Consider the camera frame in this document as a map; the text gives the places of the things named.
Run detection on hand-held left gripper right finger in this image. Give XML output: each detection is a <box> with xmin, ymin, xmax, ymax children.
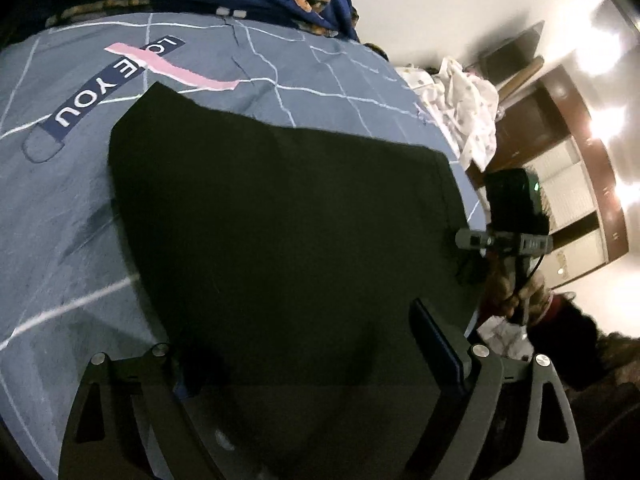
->
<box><xmin>409</xmin><ymin>297</ymin><xmax>586</xmax><ymax>480</ymax></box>

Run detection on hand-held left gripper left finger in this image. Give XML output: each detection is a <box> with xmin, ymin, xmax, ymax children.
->
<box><xmin>57</xmin><ymin>342</ymin><xmax>226</xmax><ymax>480</ymax></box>

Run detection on black pants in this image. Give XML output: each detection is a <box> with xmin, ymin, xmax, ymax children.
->
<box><xmin>107</xmin><ymin>81</ymin><xmax>488</xmax><ymax>480</ymax></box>

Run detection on person's right forearm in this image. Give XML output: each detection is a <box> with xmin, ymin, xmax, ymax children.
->
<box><xmin>542</xmin><ymin>290</ymin><xmax>640</xmax><ymax>393</ymax></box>

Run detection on person's right hand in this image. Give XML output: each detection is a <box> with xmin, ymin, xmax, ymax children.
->
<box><xmin>482</xmin><ymin>257</ymin><xmax>549</xmax><ymax>327</ymax></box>

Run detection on white floral cloth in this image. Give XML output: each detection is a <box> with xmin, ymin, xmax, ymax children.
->
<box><xmin>475</xmin><ymin>315</ymin><xmax>534</xmax><ymax>362</ymax></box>

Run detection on brown wardrobe with white panels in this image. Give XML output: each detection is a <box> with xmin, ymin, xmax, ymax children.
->
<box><xmin>492</xmin><ymin>64</ymin><xmax>632</xmax><ymax>282</ymax></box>

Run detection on white crumpled cloth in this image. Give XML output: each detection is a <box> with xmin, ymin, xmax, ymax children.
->
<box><xmin>400</xmin><ymin>57</ymin><xmax>502</xmax><ymax>172</ymax></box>

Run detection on wooden stick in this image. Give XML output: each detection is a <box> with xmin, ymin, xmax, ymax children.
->
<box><xmin>497</xmin><ymin>57</ymin><xmax>544</xmax><ymax>95</ymax></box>

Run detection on dark framed screen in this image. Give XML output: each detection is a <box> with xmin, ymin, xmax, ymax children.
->
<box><xmin>479</xmin><ymin>20</ymin><xmax>547</xmax><ymax>87</ymax></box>

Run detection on blue-grey lined bedsheet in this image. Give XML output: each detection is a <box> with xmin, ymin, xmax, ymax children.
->
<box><xmin>0</xmin><ymin>10</ymin><xmax>488</xmax><ymax>480</ymax></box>

